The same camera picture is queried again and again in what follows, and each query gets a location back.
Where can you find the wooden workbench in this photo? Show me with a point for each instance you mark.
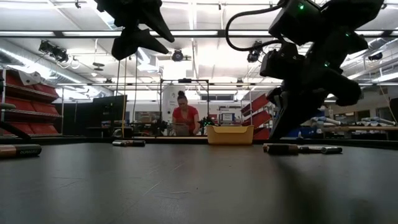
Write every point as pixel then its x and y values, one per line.
pixel 357 127

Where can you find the black overhead frame bar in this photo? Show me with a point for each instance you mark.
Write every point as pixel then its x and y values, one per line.
pixel 199 33

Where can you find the grey material roll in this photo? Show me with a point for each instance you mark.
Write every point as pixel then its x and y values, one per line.
pixel 379 120
pixel 326 120

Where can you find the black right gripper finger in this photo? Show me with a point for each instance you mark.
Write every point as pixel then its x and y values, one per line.
pixel 298 115
pixel 274 97

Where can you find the small black silver battery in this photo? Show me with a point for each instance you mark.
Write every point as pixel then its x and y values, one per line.
pixel 138 143
pixel 311 149
pixel 332 150

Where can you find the red bin shelving rack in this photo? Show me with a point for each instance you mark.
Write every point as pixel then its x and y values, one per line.
pixel 31 107

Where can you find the small display screen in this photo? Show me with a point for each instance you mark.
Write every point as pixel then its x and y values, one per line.
pixel 227 117

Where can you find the black copper Duracell battery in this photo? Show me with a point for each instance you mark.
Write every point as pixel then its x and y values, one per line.
pixel 286 150
pixel 21 151

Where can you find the black ceiling dome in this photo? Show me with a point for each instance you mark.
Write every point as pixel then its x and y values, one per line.
pixel 375 56

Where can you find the round black ceiling camera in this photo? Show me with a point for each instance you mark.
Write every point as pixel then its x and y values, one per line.
pixel 177 56

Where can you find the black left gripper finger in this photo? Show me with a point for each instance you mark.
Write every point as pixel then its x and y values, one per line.
pixel 136 43
pixel 158 21

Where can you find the person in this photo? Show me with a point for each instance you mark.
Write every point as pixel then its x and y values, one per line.
pixel 186 115

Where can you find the black ceiling disc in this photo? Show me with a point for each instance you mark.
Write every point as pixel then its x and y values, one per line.
pixel 98 64

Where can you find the black ceiling camera cluster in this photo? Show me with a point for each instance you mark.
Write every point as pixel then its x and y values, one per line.
pixel 53 51

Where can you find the tilted red bin rack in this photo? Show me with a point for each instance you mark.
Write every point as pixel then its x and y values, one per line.
pixel 256 104

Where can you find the black computer monitor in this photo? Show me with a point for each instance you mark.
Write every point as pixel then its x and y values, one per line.
pixel 109 109

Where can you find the white pillar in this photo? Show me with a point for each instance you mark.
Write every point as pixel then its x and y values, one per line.
pixel 169 99

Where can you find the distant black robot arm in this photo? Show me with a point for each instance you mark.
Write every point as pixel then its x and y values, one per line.
pixel 206 122
pixel 158 127

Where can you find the yellow plastic bin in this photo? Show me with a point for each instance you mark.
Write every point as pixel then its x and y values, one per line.
pixel 230 135

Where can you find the black metal cell frame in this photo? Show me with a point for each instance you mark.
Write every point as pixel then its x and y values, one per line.
pixel 185 80

